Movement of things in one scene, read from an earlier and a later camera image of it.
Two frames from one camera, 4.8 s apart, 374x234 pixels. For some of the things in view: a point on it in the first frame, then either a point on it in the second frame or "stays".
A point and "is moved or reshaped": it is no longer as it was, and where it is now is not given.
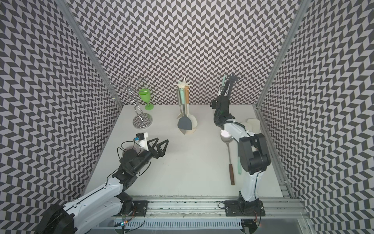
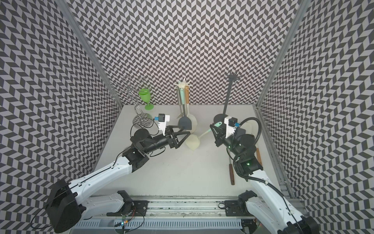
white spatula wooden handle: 253,125 is moved or reshaped
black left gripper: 161,153 to 174,141
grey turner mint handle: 184,122 stays
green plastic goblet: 144,93 stays
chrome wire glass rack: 142,121 stays
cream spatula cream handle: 178,92 stays
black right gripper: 214,104 to 219,138
